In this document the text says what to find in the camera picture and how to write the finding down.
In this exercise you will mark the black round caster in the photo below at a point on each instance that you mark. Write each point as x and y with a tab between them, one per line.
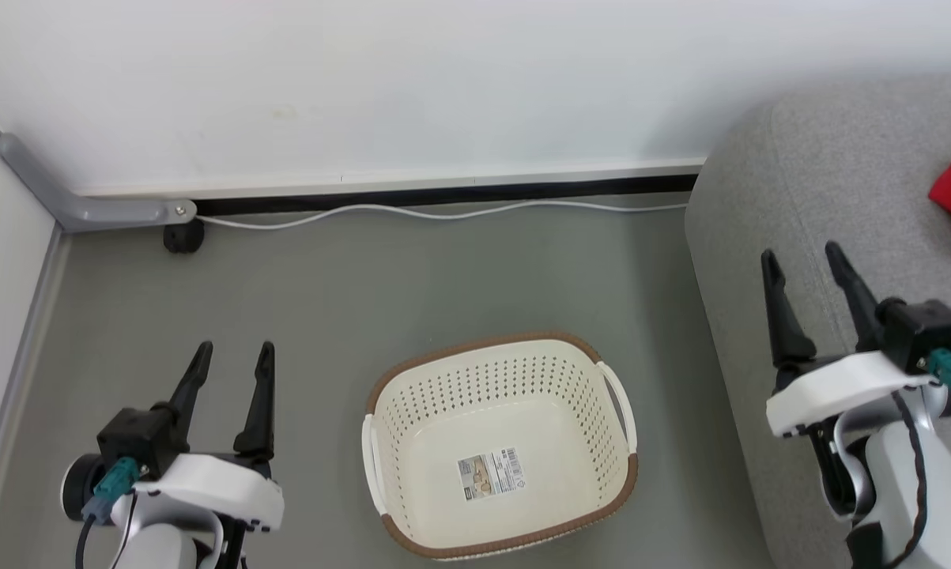
183	235

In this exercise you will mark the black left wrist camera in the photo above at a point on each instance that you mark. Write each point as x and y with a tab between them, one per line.
135	438

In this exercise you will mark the cream perforated laundry basket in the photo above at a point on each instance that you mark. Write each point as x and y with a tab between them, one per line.
443	395

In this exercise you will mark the grey fabric sofa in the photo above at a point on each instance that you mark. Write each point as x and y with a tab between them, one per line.
839	174

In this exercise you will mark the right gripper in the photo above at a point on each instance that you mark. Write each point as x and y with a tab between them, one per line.
839	391

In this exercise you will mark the black baseboard strip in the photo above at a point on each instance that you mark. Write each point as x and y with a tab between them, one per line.
522	192

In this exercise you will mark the grey skirting strip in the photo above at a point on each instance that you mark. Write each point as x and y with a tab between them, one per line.
24	348

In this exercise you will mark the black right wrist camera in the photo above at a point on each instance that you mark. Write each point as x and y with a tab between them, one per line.
922	332

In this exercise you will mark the black tape patch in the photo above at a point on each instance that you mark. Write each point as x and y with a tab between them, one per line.
866	549

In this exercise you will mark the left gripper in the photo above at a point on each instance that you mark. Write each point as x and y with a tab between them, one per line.
214	486

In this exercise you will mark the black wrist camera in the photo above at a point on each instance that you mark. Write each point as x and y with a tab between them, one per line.
135	438
922	332

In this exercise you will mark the paper label sticker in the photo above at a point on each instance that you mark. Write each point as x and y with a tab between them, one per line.
491	474

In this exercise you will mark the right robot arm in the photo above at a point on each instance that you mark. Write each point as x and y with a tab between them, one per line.
941	506

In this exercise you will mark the white baseboard trim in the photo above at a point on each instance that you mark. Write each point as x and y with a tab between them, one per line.
364	183

